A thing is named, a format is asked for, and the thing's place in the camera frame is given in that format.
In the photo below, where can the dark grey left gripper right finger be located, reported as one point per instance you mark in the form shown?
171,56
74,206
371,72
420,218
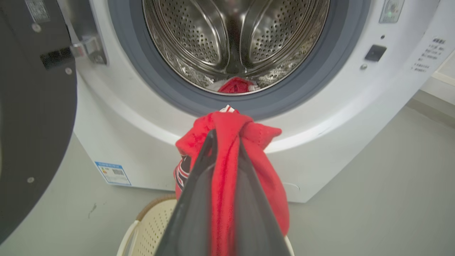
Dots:
254,217

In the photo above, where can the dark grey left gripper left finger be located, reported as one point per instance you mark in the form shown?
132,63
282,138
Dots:
190,217

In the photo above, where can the red garment with striped trim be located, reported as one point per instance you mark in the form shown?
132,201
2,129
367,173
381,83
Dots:
227,170

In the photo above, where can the cream perforated laundry basket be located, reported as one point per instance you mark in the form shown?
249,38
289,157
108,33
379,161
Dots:
151,227

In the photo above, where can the white front-load washing machine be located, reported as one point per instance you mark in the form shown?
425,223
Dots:
270,89

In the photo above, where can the red and white clothes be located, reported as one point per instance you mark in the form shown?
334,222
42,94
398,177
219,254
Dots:
236,86

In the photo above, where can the dark washing machine door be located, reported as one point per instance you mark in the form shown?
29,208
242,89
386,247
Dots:
33,106

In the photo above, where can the blue energy label sticker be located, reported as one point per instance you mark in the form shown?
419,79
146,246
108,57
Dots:
113,173

